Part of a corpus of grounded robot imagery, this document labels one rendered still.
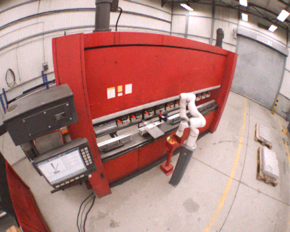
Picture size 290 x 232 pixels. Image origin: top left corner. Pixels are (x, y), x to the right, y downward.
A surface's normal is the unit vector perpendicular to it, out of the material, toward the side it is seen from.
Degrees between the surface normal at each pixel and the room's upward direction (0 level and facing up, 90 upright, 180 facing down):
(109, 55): 90
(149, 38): 90
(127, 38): 90
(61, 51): 90
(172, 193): 0
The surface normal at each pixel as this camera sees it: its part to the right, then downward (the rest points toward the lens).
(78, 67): 0.57, 0.47
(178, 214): 0.06, -0.84
